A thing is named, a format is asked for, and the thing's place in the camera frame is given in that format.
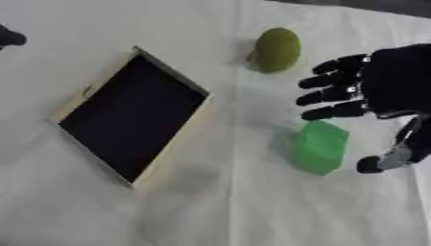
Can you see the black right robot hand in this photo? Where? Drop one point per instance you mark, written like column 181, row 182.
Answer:
column 396, row 80

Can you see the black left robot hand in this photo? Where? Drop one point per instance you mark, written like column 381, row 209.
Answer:
column 9, row 37

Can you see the tan cardboard box black inside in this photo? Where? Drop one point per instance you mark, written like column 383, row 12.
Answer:
column 132, row 117

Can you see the green block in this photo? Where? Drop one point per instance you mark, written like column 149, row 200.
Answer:
column 317, row 148

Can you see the olive green toy fruit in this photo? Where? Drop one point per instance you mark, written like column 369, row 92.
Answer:
column 275, row 50

